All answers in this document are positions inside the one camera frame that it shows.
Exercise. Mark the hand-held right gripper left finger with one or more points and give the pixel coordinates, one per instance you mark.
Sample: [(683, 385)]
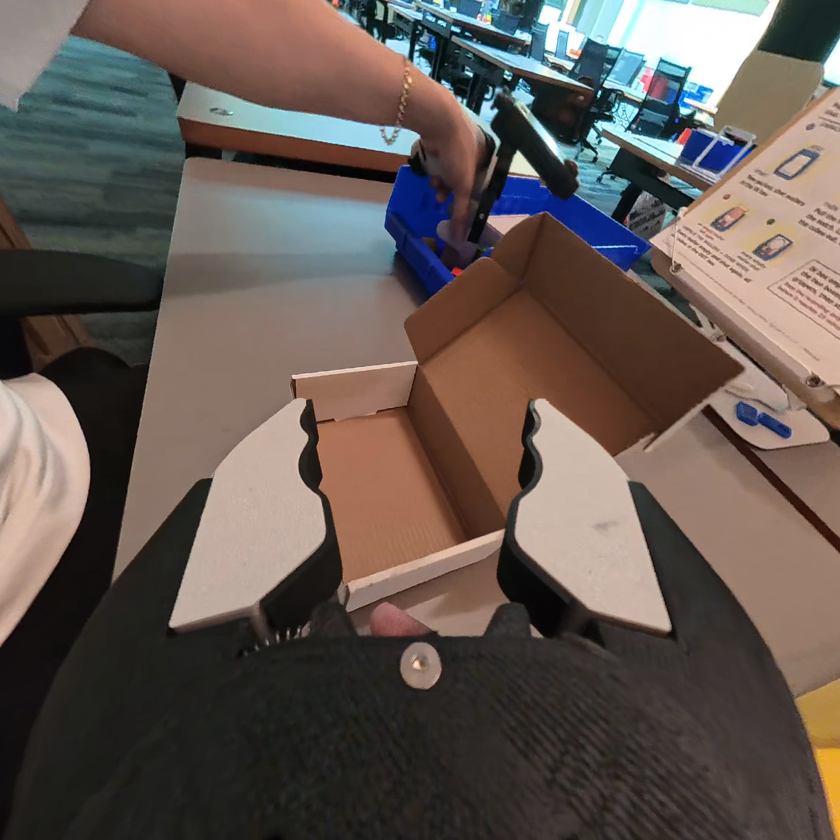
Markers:
[(256, 518)]

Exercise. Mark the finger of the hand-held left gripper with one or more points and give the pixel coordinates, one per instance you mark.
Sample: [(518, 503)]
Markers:
[(453, 248)]

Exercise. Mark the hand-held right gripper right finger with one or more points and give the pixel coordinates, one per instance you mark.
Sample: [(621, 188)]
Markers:
[(584, 525)]

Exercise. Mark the blue plastic bin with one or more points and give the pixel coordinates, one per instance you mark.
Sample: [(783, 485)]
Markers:
[(590, 226)]

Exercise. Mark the white cardboard box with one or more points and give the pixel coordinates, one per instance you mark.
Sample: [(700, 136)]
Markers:
[(525, 367)]

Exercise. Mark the person's left forearm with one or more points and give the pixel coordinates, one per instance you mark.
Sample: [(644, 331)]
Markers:
[(262, 59)]

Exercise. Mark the small pale box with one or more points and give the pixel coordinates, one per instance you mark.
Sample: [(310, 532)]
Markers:
[(508, 226)]

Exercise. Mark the person's left hand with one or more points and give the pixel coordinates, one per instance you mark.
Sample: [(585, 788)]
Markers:
[(459, 151)]

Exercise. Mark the person's right hand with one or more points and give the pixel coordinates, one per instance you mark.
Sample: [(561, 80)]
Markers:
[(397, 622)]

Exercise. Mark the background blue bin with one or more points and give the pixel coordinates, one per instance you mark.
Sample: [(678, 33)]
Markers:
[(712, 149)]

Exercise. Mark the blue plastic clip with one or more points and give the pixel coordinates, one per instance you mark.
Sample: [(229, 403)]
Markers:
[(761, 420)]

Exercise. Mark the wood-edged desk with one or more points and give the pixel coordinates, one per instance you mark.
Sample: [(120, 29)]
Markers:
[(275, 134)]

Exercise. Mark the person's white shirt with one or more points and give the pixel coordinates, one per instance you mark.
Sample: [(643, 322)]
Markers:
[(39, 492)]

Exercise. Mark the brown board back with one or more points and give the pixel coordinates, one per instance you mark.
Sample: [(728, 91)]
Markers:
[(768, 92)]

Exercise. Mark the instruction sheet board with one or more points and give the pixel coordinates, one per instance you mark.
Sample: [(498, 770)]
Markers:
[(774, 262)]

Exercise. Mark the black office chair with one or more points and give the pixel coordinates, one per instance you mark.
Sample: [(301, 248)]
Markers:
[(72, 282)]

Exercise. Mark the yellow plastic bin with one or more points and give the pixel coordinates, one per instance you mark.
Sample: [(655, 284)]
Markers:
[(820, 741)]

